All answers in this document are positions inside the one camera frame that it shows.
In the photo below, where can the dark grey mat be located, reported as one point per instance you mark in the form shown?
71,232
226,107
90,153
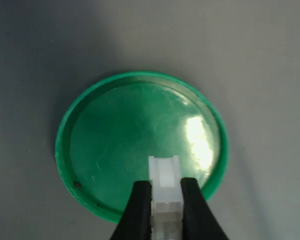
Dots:
40,50

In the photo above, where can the small white plastic terminal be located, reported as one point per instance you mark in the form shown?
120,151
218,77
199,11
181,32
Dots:
165,185

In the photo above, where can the round green lid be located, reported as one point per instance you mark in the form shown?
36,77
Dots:
130,140

